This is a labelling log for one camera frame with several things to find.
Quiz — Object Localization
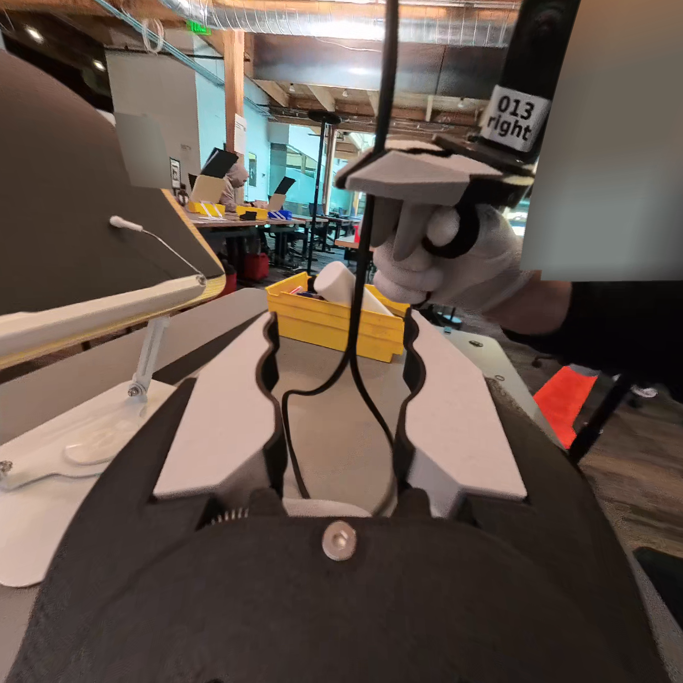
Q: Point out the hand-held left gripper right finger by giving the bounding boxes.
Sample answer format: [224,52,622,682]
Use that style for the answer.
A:
[395,308,529,517]

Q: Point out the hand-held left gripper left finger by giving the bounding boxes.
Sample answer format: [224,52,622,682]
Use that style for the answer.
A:
[153,312,290,499]

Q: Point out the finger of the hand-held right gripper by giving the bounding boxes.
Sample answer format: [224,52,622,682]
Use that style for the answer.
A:
[367,139,455,158]
[335,149,503,206]

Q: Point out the black rubber cord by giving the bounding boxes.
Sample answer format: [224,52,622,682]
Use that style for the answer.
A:
[280,0,402,517]

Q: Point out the yellow plastic bin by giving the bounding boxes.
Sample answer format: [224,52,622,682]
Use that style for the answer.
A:
[266,271,412,364]

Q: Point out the person's right forearm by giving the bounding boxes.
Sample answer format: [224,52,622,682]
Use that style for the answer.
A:
[502,280,683,387]

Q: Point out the person's right hand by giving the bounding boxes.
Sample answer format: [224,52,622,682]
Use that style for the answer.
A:
[371,204,541,316]

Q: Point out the orange traffic cone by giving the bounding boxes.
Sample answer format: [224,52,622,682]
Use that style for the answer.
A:
[533,365,599,450]

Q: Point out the white foam roll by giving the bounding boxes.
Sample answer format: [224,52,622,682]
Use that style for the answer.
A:
[314,260,397,317]

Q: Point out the wooden tray with black pad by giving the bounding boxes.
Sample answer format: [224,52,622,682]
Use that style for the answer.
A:
[267,176,297,212]
[189,148,239,205]
[0,51,226,370]

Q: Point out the long work table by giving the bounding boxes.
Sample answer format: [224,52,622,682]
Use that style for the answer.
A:
[195,213,329,268]

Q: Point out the silver spiral ventilation duct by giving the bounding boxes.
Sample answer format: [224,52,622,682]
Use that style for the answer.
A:
[160,0,523,42]

